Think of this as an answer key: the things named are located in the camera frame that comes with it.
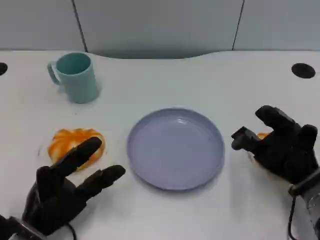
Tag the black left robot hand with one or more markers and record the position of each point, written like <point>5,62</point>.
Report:
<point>55,197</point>

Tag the pale green mug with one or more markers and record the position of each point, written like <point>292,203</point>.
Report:
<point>80,82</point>

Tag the orange and white bread roll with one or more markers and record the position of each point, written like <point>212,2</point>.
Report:
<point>65,142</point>
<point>262,136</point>

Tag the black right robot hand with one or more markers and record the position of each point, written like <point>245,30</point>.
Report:
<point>287,152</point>

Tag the lilac plate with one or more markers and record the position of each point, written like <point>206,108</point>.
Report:
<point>175,150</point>

